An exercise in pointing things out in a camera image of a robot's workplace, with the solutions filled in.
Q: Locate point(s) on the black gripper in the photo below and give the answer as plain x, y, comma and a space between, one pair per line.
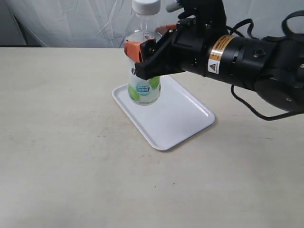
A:
182, 47

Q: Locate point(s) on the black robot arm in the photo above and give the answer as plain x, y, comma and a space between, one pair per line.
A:
272, 68

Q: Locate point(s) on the clear plastic drink bottle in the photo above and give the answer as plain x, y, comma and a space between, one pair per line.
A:
144, 86

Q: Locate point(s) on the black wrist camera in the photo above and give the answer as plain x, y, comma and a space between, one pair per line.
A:
206, 12

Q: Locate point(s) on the white rectangular tray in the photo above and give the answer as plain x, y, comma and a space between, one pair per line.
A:
176, 116

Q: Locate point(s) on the white backdrop cloth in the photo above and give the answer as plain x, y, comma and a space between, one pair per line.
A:
102, 23

